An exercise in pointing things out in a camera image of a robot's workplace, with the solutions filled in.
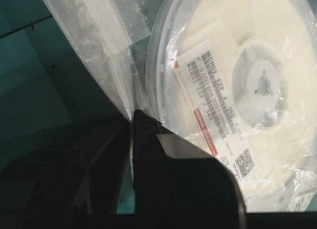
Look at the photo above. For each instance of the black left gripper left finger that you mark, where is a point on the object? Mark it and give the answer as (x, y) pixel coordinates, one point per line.
(63, 185)

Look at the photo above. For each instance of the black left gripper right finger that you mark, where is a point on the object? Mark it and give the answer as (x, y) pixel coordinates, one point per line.
(178, 185)

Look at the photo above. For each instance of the clear zip bag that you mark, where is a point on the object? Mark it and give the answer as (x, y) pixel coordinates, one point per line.
(221, 95)

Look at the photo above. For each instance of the white component reel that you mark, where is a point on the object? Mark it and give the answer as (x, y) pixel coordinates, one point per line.
(238, 79)

